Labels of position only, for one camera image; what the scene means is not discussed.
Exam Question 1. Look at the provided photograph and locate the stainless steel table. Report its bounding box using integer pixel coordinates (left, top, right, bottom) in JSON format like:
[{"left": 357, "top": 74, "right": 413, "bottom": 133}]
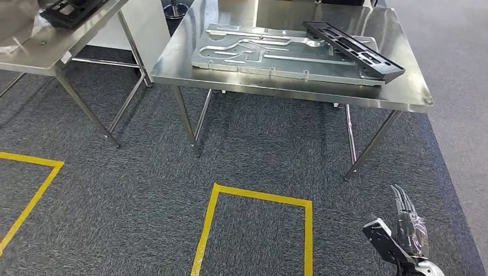
[
  {"left": 0, "top": 0, "right": 153, "bottom": 150},
  {"left": 150, "top": 0, "right": 436, "bottom": 182}
]

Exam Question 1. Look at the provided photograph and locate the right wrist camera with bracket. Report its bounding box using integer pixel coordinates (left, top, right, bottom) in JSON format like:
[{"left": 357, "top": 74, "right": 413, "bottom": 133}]
[{"left": 362, "top": 217, "right": 418, "bottom": 267}]

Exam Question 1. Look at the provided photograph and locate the black plastic frame part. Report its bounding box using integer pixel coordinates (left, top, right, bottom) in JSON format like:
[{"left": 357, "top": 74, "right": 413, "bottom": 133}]
[{"left": 302, "top": 20, "right": 406, "bottom": 84}]

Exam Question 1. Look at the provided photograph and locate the chrome barrier stanchion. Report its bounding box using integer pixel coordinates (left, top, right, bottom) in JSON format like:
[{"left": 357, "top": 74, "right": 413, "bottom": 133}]
[{"left": 163, "top": 0, "right": 190, "bottom": 20}]

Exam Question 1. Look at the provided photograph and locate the clear plastic sheet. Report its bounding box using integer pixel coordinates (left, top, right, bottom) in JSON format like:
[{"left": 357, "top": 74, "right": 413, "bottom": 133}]
[{"left": 0, "top": 0, "right": 56, "bottom": 56}]

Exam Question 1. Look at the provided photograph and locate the white panel cabinet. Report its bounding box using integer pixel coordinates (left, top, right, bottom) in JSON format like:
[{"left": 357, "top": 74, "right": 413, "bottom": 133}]
[{"left": 86, "top": 0, "right": 171, "bottom": 84}]

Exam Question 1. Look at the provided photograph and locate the stamped metal panel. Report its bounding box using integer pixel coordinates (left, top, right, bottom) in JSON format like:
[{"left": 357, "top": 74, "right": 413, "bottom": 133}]
[{"left": 190, "top": 23, "right": 387, "bottom": 87}]

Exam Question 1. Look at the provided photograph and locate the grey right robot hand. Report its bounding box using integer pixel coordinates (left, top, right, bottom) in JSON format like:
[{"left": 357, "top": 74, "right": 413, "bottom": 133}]
[{"left": 390, "top": 183, "right": 430, "bottom": 258}]

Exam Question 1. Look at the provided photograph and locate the black bag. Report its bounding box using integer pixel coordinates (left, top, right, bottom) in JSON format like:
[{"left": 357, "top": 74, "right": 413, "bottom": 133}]
[{"left": 321, "top": 0, "right": 366, "bottom": 6}]

